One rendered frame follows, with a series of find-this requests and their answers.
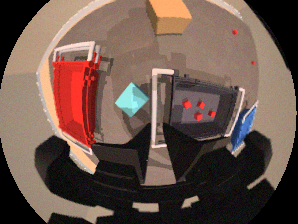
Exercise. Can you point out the small light blue block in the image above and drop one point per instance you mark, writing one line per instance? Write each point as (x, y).
(132, 99)

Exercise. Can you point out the orange block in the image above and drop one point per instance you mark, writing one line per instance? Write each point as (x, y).
(168, 16)

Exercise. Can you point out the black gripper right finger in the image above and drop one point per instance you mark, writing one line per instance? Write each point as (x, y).
(184, 151)

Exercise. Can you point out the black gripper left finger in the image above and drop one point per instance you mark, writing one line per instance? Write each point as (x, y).
(135, 152)

